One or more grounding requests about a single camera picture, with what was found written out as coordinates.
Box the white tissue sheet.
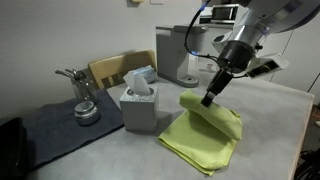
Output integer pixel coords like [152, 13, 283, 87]
[122, 67, 153, 96]

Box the black box object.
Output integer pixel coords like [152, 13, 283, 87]
[0, 116, 28, 180]

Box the black camera cable blue plug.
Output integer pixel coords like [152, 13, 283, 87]
[183, 0, 220, 64]

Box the round metal tin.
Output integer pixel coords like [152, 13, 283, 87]
[73, 100, 101, 127]

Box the light wooden chair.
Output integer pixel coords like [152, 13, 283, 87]
[87, 49, 158, 91]

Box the grey tissue box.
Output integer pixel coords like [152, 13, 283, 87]
[118, 84, 160, 133]

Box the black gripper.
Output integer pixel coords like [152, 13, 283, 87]
[200, 40, 256, 108]

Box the microwave oven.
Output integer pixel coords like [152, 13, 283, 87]
[199, 3, 241, 25]

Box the dark blue cloth mat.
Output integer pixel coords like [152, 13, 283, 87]
[21, 87, 125, 170]

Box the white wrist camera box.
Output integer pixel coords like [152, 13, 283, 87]
[245, 52, 291, 80]

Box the grey pod coffee machine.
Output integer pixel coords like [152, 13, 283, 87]
[155, 24, 208, 89]

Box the box of blue face masks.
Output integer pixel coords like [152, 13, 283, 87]
[131, 64, 157, 85]

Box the yellow-green microfibre towel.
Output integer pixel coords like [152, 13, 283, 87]
[157, 87, 244, 177]

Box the metal jar with tools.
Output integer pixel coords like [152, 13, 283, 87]
[54, 67, 100, 105]

